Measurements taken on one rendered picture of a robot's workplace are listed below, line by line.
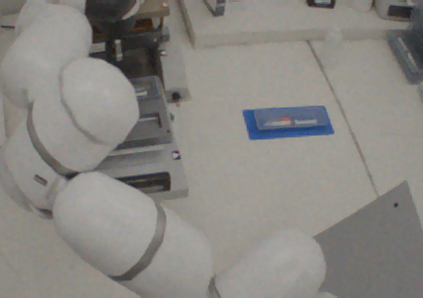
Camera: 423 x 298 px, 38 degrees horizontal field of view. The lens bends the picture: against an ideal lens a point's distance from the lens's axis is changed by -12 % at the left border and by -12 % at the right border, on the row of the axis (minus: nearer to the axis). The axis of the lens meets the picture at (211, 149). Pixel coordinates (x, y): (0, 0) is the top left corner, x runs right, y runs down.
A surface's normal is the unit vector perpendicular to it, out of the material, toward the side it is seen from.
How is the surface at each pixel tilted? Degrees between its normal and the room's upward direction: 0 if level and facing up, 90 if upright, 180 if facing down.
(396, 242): 44
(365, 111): 0
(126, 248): 54
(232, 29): 0
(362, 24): 0
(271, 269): 33
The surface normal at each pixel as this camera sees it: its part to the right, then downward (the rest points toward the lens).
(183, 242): 0.70, -0.28
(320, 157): 0.09, -0.62
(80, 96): -0.25, -0.11
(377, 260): -0.61, -0.39
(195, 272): 0.59, 0.08
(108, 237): 0.32, 0.19
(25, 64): 0.07, 0.05
